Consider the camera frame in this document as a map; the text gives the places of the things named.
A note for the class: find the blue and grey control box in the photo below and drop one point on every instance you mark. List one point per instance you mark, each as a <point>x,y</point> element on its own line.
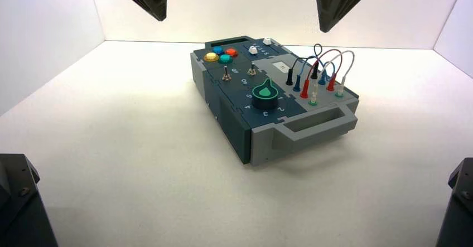
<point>229,105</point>

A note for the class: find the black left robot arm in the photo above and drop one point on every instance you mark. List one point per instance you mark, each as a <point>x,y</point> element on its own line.
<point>22,208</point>

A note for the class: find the white slider knob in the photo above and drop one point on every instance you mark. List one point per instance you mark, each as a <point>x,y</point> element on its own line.
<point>267,41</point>
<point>253,49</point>

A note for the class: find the blue push button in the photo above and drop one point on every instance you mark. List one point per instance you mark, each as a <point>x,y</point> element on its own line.
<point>218,49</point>

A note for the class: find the yellow push button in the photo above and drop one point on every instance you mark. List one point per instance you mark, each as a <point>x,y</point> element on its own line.
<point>211,57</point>

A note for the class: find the teal push button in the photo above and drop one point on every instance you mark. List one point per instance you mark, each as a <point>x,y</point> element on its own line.
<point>225,58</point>

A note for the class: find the orange push button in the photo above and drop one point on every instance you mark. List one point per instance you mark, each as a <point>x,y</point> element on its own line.
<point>231,52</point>

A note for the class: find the green and black rotary knob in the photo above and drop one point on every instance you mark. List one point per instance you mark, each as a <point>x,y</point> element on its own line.
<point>265,97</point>

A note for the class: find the metal toggle switch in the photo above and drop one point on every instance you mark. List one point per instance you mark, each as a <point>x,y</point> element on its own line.
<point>226,76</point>
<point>251,70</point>

